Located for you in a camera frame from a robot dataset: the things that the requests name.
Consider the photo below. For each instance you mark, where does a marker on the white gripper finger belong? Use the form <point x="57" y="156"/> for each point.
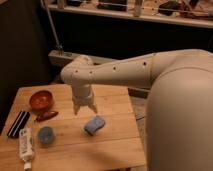
<point x="76" y="109"/>
<point x="93" y="107"/>

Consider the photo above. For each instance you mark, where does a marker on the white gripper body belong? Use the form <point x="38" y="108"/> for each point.
<point x="82" y="95"/>

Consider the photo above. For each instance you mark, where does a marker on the blue ceramic cup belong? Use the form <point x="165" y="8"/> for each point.
<point x="46" y="135"/>

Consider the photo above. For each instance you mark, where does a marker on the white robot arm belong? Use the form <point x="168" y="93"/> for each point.
<point x="179" y="123"/>

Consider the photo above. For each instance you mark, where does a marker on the red ceramic bowl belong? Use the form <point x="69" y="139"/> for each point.
<point x="41" y="100"/>

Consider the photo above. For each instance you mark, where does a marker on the blue sponge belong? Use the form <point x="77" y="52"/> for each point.
<point x="92" y="126"/>

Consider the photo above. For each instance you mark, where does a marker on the red chili pepper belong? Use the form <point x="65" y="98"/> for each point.
<point x="46" y="116"/>

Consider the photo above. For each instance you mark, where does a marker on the black striped rectangular block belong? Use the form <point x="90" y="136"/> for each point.
<point x="18" y="124"/>

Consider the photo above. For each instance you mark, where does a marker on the metal pole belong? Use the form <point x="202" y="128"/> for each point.
<point x="59" y="47"/>

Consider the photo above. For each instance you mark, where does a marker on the white toothpaste tube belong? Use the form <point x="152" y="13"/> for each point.
<point x="26" y="151"/>

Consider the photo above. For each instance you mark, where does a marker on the wooden shelf board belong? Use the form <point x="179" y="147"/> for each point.
<point x="194" y="13"/>

